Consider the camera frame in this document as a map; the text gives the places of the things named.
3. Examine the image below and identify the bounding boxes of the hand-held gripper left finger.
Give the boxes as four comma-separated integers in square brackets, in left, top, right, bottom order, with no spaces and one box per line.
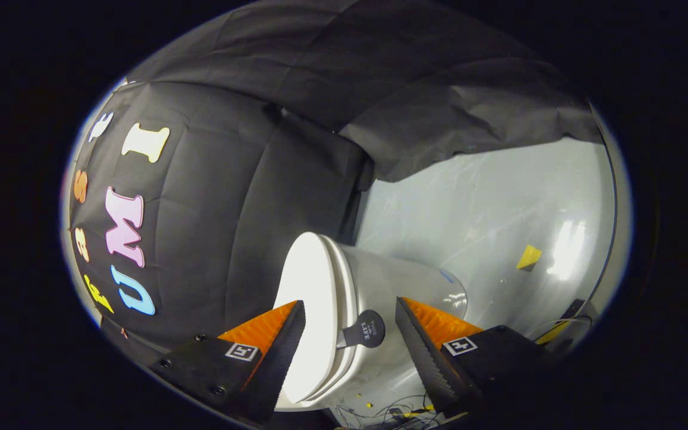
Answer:
[148,300,307,423]

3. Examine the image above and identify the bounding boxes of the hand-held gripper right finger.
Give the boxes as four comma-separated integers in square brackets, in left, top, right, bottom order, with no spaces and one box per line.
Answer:
[395,297,561,417]

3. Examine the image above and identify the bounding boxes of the black round lid lift tab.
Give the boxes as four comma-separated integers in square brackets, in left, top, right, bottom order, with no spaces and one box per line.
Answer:
[336,309,386,350]

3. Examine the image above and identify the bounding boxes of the white toilet lid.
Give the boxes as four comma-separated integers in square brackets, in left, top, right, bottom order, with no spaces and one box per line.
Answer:
[272,232,351,408]

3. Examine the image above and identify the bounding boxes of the white toilet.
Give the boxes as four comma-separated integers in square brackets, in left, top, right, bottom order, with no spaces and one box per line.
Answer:
[272,236,469,414]

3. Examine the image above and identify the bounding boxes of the yellow floor tape piece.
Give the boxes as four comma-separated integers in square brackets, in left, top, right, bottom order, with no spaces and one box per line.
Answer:
[515,244,543,273]

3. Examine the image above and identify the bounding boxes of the black backdrop cloth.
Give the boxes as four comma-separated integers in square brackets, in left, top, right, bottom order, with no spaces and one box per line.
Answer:
[68,0,605,354]

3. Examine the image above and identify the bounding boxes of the thin black floor cables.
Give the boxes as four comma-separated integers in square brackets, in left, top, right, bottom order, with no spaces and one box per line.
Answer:
[337,393,441,429]

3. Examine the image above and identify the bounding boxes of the yellow and black cable bundle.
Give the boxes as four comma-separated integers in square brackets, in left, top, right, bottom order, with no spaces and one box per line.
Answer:
[528,299,597,354]

